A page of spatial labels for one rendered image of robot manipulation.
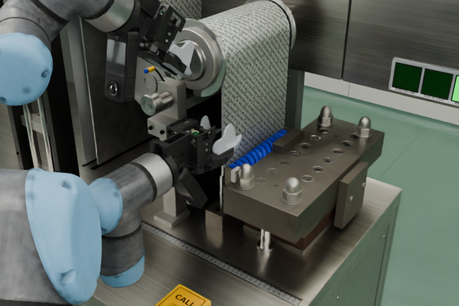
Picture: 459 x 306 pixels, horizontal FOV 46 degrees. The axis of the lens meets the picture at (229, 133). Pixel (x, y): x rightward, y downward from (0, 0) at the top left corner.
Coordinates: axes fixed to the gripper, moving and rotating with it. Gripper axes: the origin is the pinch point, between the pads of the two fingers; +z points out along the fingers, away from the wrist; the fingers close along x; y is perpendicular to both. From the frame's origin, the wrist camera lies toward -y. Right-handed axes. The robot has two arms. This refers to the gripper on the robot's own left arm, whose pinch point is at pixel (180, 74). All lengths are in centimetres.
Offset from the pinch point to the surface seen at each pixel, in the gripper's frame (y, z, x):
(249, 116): -0.1, 18.6, -5.7
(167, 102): -5.1, 2.5, 2.4
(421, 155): 51, 253, 11
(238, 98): 1.3, 11.9, -5.7
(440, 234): 6, 199, -21
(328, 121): 8.1, 39.2, -13.5
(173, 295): -35.6, 5.5, -13.2
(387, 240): -12, 57, -31
